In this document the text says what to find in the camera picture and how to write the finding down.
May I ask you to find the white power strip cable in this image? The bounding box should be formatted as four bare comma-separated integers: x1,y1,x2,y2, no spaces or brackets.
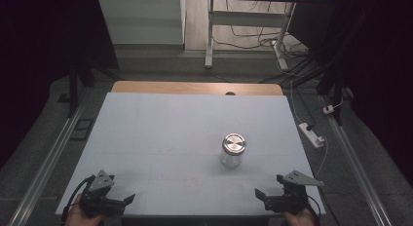
289,80,305,125

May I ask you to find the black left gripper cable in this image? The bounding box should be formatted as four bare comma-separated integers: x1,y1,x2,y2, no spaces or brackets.
60,174,95,224

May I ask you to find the white table cover sheet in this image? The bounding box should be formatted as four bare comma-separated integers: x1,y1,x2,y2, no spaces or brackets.
56,92,326,217

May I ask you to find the black floor plate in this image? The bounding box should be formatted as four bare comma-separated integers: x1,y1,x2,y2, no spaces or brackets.
68,118,95,142

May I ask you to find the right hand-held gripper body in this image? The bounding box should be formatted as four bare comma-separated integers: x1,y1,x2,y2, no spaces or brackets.
276,169,325,216

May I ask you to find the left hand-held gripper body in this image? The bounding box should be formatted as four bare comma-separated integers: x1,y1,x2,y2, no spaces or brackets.
79,169,128,218

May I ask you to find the person's right hand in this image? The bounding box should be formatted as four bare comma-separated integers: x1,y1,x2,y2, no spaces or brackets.
281,205,318,226

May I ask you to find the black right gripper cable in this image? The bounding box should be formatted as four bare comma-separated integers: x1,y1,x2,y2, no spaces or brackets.
305,194,323,224

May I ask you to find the black metal stand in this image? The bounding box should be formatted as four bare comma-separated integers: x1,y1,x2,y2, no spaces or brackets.
65,55,95,119
316,49,351,127

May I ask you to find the metal floor rail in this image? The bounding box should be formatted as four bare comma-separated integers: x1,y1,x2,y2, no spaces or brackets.
7,97,90,226
319,95,394,226

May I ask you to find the dark curtain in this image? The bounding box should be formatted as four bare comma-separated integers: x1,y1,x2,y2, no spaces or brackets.
287,0,413,188
0,0,120,170

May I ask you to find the person's left hand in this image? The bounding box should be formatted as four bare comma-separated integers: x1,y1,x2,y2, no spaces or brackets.
64,194,105,226

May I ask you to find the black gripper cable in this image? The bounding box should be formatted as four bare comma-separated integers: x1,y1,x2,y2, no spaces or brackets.
305,194,323,224
60,174,95,224

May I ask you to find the thin beige cable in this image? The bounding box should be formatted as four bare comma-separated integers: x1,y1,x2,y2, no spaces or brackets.
314,141,329,180

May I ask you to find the white power strip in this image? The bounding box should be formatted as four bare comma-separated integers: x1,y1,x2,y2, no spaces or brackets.
298,122,326,149

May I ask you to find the white desk frame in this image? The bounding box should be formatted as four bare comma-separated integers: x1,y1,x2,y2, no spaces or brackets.
204,0,297,71

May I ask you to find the tangle of black cables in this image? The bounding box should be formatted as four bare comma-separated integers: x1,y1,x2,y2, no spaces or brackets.
212,0,310,59

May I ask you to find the round steel jar lid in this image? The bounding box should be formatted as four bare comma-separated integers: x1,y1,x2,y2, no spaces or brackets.
221,132,247,156

